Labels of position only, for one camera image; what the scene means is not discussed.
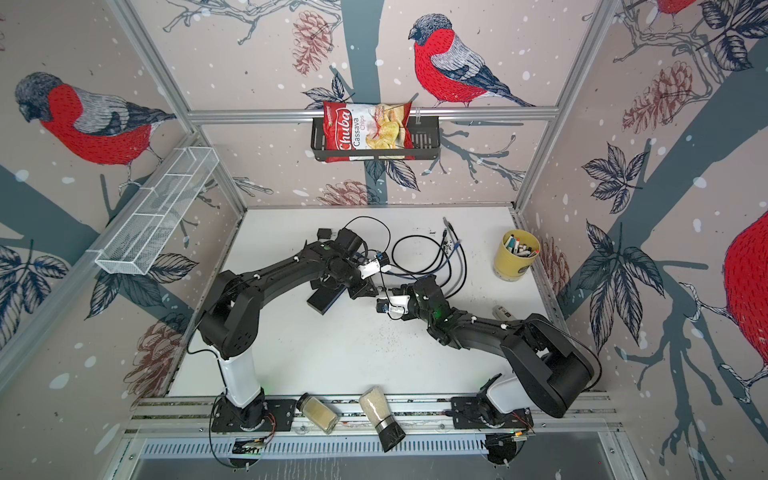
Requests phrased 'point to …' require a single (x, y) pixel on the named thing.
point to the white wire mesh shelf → (145, 230)
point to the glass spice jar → (319, 413)
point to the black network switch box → (322, 299)
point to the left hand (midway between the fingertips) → (375, 291)
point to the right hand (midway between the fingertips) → (395, 289)
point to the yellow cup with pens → (517, 251)
